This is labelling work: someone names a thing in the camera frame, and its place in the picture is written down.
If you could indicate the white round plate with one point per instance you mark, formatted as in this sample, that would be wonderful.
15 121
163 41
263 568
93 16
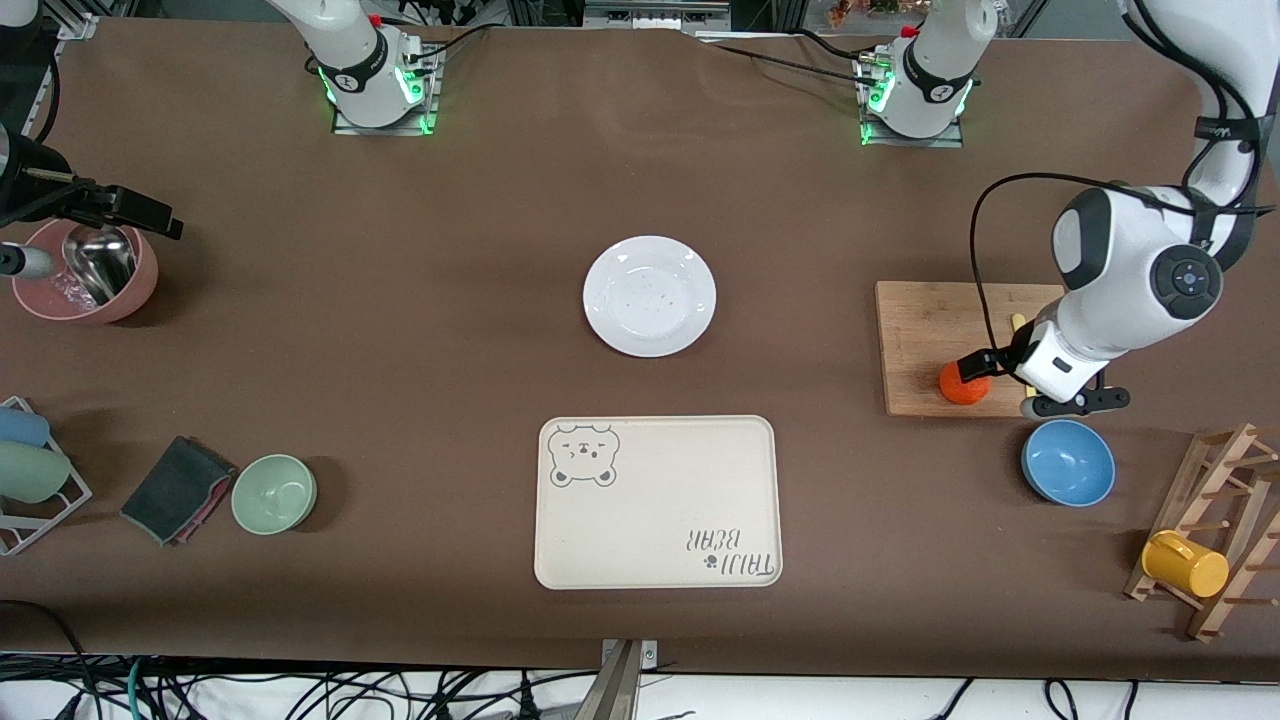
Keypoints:
650 297

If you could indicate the light blue cup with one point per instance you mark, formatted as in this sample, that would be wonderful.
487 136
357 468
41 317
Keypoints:
22 427

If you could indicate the dark grey folded cloth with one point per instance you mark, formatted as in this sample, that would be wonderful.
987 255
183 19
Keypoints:
175 488

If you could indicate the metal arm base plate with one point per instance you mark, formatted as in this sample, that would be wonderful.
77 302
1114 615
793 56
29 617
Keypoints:
920 142
385 131

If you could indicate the stainless steel cup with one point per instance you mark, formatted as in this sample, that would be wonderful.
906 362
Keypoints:
100 262

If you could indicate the blue bowl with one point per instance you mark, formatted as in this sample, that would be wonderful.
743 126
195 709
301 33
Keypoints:
1068 463

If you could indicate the orange fruit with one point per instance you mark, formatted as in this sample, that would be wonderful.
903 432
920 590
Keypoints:
965 393

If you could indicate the pale green bowl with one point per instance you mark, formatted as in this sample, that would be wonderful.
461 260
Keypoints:
273 494

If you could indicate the wooden peg rack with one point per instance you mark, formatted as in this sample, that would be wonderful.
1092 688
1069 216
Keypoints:
1225 470

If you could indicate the yellow mug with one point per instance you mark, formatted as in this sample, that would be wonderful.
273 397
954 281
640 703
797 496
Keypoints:
1185 565

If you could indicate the grey power strip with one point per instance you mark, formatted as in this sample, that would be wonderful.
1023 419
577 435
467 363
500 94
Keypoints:
650 15

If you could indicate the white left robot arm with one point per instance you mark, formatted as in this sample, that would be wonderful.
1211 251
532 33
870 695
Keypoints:
1110 260

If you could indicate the pink bowl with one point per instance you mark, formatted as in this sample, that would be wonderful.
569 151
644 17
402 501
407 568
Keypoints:
40 300

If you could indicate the aluminium profile bar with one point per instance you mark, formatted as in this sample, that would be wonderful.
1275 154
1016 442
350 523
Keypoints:
620 690

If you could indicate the cream tray with bear print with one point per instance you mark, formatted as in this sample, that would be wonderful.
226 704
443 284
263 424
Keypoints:
660 500

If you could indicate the aluminium frame bracket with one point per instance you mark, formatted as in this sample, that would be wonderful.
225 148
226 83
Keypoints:
78 25

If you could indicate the wooden cutting board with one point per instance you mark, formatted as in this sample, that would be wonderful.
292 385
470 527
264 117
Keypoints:
925 320

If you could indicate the pale green cup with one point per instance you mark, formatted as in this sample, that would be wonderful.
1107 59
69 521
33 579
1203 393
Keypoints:
30 472

